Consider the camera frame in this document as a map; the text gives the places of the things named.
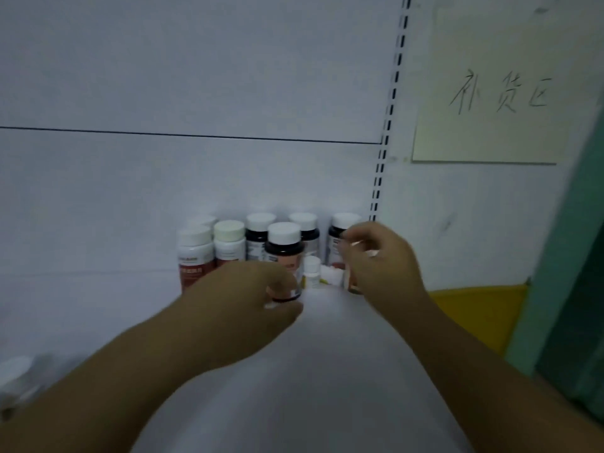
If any cream paper wall sign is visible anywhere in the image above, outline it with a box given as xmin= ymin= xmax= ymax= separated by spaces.
xmin=411 ymin=0 xmax=587 ymax=165

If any cluster of unsorted bottles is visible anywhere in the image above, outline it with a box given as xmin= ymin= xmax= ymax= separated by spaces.
xmin=176 ymin=211 xmax=348 ymax=292

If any person's left hand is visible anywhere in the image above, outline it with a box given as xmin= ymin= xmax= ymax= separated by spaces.
xmin=172 ymin=260 xmax=305 ymax=376

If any green door frame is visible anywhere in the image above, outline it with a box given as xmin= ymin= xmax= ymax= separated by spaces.
xmin=503 ymin=89 xmax=604 ymax=423

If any dark teal door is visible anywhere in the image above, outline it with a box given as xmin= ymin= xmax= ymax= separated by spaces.
xmin=535 ymin=235 xmax=604 ymax=413

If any slotted white shelf upright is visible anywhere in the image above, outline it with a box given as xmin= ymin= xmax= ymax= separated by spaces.
xmin=368 ymin=0 xmax=413 ymax=223

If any person's left forearm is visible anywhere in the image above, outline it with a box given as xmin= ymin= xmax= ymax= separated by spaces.
xmin=0 ymin=296 xmax=213 ymax=453

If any person's right hand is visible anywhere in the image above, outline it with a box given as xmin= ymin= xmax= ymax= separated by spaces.
xmin=337 ymin=221 xmax=428 ymax=322

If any person's right forearm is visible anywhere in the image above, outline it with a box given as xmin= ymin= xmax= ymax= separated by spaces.
xmin=377 ymin=287 xmax=604 ymax=453

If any white back panel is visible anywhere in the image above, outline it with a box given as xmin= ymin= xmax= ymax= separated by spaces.
xmin=0 ymin=0 xmax=406 ymax=364

